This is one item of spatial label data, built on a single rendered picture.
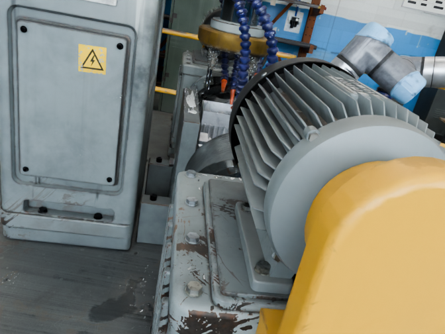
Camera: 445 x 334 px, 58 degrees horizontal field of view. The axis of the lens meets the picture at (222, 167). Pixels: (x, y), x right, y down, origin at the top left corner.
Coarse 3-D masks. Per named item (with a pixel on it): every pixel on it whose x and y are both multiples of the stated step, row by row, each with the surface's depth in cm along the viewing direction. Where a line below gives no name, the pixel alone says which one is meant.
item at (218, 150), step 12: (204, 144) 83; (216, 144) 79; (228, 144) 77; (192, 156) 83; (204, 156) 77; (216, 156) 74; (228, 156) 72; (192, 168) 78; (204, 168) 73; (216, 168) 70; (228, 168) 68
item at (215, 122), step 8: (208, 104) 105; (216, 104) 107; (224, 104) 107; (208, 112) 98; (216, 112) 98; (224, 112) 108; (208, 120) 99; (216, 120) 99; (224, 120) 99; (200, 128) 100; (208, 128) 99; (216, 128) 100; (224, 128) 99; (216, 136) 101
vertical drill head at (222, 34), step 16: (224, 0) 91; (224, 16) 91; (256, 16) 91; (208, 32) 89; (224, 32) 88; (240, 32) 89; (256, 32) 90; (208, 48) 99; (224, 48) 89; (240, 48) 88; (256, 48) 89; (208, 64) 101; (256, 64) 94; (208, 80) 95
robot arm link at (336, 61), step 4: (332, 60) 94; (336, 60) 93; (340, 60) 92; (336, 64) 92; (340, 64) 92; (344, 64) 91; (344, 68) 92; (348, 68) 91; (352, 72) 92; (356, 76) 93
